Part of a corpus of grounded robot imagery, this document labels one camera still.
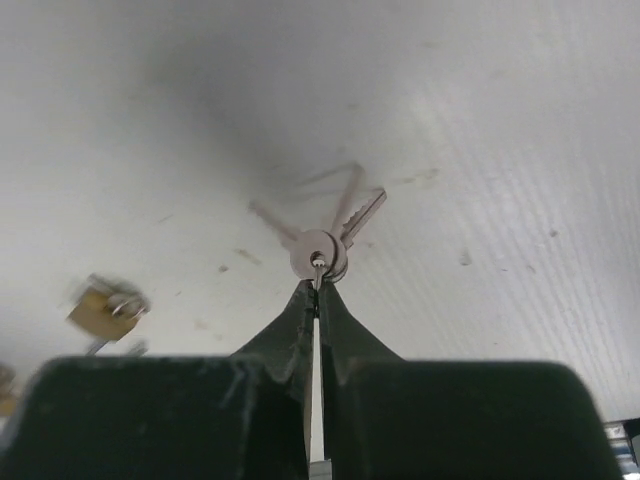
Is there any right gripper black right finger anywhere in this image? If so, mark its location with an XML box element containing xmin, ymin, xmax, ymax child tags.
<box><xmin>317</xmin><ymin>284</ymin><xmax>622</xmax><ymax>479</ymax></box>

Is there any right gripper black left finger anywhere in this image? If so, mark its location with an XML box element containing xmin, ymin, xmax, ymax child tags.
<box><xmin>1</xmin><ymin>281</ymin><xmax>315</xmax><ymax>479</ymax></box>

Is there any silver key set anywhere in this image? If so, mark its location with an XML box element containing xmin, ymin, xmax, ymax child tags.
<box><xmin>249</xmin><ymin>163</ymin><xmax>387</xmax><ymax>290</ymax></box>

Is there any small brass padlock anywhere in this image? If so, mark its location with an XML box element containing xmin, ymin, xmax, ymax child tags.
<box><xmin>66</xmin><ymin>273</ymin><xmax>151</xmax><ymax>356</ymax></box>

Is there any large brass padlock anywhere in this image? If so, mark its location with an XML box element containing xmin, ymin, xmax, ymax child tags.
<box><xmin>0</xmin><ymin>364</ymin><xmax>18</xmax><ymax>418</ymax></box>

